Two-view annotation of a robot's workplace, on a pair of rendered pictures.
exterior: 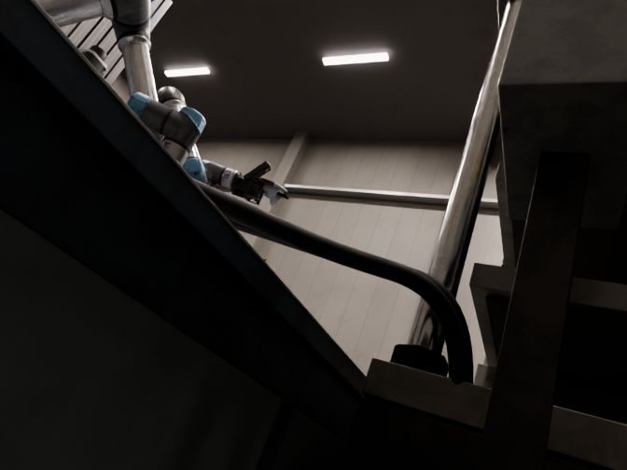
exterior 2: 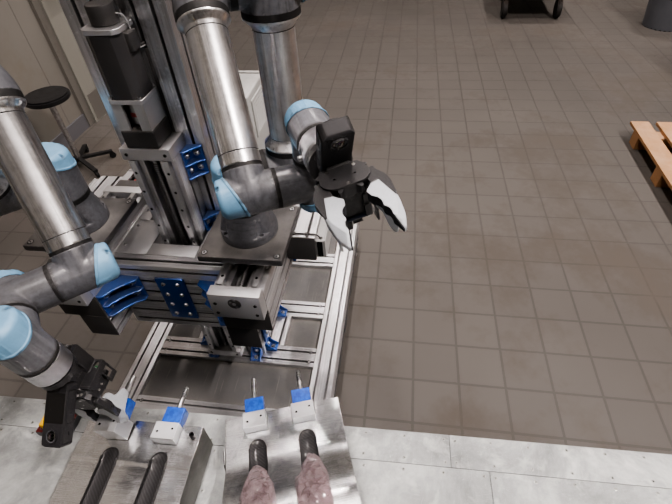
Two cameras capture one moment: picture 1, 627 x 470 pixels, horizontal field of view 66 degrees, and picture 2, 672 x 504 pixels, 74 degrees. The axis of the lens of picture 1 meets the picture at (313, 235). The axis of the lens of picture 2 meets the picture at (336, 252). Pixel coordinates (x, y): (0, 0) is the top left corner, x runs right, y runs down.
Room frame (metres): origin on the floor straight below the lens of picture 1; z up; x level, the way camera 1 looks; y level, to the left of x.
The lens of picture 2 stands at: (1.43, -0.20, 1.81)
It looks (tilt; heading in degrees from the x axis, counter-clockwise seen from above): 44 degrees down; 67
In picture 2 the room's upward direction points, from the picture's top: 4 degrees counter-clockwise
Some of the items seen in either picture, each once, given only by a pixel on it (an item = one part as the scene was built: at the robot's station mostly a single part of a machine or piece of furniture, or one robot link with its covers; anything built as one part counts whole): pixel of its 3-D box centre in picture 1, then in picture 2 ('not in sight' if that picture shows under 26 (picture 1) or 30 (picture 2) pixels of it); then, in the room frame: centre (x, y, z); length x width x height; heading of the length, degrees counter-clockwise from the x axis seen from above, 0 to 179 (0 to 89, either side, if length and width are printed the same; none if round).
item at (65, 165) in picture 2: not in sight; (49, 172); (1.16, 1.01, 1.20); 0.13 x 0.12 x 0.14; 8
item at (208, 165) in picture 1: (212, 172); (311, 132); (1.68, 0.46, 1.43); 0.11 x 0.08 x 0.09; 82
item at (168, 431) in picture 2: not in sight; (176, 414); (1.27, 0.39, 0.89); 0.13 x 0.05 x 0.05; 58
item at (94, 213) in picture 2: not in sight; (73, 207); (1.17, 1.01, 1.09); 0.15 x 0.15 x 0.10
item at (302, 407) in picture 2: not in sight; (301, 395); (1.54, 0.33, 0.85); 0.13 x 0.05 x 0.05; 75
